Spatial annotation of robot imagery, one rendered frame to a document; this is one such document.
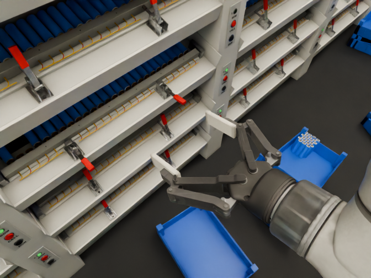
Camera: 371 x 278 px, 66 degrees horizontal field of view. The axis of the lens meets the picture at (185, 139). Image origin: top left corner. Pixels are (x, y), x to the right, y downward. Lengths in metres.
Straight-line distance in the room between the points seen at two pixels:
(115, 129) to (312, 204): 0.48
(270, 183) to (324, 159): 0.97
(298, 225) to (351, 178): 1.00
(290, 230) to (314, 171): 0.89
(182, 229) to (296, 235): 0.75
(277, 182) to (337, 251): 0.11
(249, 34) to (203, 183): 0.64
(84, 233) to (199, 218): 0.41
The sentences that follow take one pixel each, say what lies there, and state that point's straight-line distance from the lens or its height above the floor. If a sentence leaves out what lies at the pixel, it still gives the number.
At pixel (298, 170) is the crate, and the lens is 1.22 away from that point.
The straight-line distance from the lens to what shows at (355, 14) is 2.01.
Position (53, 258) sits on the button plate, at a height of 0.21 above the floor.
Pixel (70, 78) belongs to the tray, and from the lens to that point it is 0.56.
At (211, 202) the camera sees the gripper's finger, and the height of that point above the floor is 0.67.
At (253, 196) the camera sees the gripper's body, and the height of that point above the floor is 0.69.
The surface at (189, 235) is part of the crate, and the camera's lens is 1.10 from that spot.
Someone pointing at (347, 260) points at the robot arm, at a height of 0.73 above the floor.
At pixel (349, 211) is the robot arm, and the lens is 0.37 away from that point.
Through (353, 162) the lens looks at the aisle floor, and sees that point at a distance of 1.42.
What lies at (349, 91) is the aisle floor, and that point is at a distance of 1.71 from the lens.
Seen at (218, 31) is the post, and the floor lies 0.62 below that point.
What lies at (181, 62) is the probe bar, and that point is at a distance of 0.80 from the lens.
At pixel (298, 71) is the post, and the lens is 1.62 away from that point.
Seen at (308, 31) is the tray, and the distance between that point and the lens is 1.42.
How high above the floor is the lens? 1.05
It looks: 55 degrees down
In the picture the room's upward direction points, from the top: straight up
